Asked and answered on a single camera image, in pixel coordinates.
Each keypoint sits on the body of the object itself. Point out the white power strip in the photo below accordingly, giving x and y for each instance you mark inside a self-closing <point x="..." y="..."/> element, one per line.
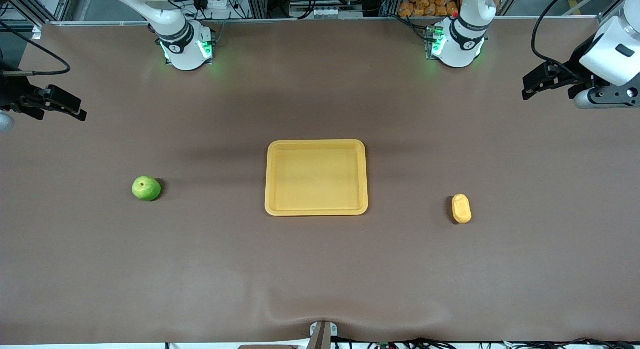
<point x="220" y="4"/>

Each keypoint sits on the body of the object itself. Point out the orange packaged bread pile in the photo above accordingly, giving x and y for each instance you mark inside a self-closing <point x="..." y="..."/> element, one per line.
<point x="415" y="8"/>

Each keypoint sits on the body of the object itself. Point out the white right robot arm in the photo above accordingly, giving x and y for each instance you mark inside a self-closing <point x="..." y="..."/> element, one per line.
<point x="185" y="54"/>

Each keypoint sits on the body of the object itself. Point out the aluminium frame post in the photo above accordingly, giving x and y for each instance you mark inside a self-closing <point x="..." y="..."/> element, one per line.
<point x="256" y="4"/>
<point x="392" y="3"/>

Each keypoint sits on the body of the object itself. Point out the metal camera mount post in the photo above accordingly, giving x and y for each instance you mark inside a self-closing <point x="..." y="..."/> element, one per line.
<point x="322" y="336"/>

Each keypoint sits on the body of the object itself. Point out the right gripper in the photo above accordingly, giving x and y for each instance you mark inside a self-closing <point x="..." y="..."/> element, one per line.
<point x="12" y="94"/>

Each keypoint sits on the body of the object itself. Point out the aluminium table edge rail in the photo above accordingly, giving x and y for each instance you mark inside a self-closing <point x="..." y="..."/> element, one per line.
<point x="320" y="21"/>

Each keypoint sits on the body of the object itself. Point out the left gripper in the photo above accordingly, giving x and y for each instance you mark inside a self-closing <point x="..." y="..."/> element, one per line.
<point x="581" y="59"/>

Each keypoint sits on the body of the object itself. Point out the green apple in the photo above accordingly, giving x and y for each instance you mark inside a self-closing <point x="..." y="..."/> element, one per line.
<point x="146" y="189"/>

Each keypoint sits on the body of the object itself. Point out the yellow plastic tray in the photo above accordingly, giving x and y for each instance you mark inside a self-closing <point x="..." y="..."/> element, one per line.
<point x="316" y="179"/>

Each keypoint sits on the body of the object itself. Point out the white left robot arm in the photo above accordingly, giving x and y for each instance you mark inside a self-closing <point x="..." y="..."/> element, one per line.
<point x="460" y="49"/>

